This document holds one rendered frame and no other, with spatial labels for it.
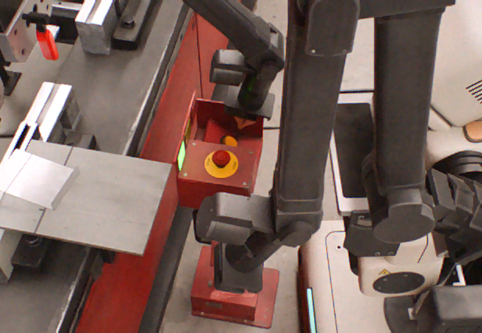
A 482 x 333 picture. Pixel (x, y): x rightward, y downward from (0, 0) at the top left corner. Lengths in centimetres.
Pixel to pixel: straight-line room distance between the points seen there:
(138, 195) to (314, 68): 58
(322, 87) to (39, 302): 74
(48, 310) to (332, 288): 89
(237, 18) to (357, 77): 153
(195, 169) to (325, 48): 89
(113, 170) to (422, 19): 71
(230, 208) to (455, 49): 34
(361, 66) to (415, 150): 197
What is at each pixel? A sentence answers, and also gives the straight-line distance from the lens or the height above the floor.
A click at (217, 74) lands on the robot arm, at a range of 129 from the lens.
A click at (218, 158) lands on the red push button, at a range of 140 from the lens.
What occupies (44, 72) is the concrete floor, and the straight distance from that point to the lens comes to 277.
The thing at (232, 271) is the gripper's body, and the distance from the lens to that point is 96.
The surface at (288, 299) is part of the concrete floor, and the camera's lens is 213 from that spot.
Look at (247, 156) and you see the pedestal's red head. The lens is 144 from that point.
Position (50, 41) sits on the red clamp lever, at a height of 120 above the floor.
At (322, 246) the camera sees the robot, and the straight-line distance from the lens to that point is 191.
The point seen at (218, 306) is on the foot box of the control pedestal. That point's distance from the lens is 203.
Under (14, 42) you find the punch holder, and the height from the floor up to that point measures 123.
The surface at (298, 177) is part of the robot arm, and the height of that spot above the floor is 132.
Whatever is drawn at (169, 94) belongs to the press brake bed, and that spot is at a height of 74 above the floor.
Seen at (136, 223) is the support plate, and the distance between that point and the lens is 111.
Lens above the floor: 196
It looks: 56 degrees down
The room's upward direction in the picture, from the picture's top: straight up
